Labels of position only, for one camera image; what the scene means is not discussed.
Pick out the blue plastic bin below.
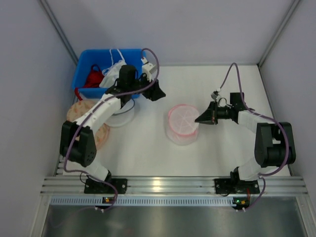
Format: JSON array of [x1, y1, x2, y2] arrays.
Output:
[[72, 48, 142, 99]]

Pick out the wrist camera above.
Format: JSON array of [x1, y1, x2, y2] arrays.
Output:
[[211, 87, 227, 107], [141, 57, 157, 82]]

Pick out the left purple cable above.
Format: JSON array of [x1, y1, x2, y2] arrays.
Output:
[[63, 47, 160, 211]]

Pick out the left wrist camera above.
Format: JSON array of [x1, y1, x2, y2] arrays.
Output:
[[141, 57, 157, 82]]

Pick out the aluminium mounting rail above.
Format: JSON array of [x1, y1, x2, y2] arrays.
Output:
[[40, 161, 308, 197]]

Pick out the white bra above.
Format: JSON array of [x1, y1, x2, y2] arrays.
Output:
[[99, 49, 126, 88]]

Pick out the pink-trimmed mesh laundry bag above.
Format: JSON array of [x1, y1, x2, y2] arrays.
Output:
[[165, 104, 200, 146]]

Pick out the red bra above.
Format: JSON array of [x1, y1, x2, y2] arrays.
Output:
[[82, 64, 104, 88]]

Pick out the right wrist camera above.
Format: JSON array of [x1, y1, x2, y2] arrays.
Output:
[[211, 87, 227, 107]]

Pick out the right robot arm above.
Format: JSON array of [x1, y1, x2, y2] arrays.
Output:
[[195, 92, 296, 185]]

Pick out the purple cable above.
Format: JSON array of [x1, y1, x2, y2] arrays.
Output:
[[217, 62, 290, 212], [63, 47, 160, 211]]

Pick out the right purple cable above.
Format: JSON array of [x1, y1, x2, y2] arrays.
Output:
[[217, 62, 290, 212]]

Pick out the blue-trimmed mesh laundry bag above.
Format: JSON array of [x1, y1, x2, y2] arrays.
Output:
[[106, 99, 135, 127]]

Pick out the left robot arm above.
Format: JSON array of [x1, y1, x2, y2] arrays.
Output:
[[60, 63, 166, 182]]

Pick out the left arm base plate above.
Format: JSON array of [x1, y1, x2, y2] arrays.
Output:
[[83, 178, 127, 194]]

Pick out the slotted cable duct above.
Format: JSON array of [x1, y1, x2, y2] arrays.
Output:
[[50, 196, 249, 207]]

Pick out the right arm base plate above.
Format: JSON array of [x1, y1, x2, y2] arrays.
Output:
[[214, 178, 260, 197]]

